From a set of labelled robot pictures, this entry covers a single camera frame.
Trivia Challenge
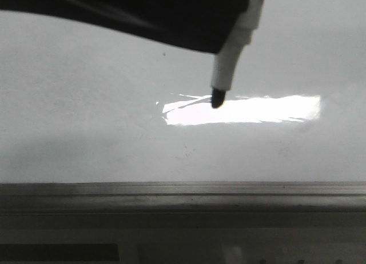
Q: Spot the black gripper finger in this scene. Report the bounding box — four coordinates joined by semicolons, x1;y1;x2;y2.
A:
1;0;249;54

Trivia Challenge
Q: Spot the black and white whiteboard marker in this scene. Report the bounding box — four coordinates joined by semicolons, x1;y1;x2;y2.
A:
211;0;264;109

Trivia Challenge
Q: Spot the white whiteboard with aluminium frame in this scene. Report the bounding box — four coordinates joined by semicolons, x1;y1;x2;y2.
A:
1;0;365;214

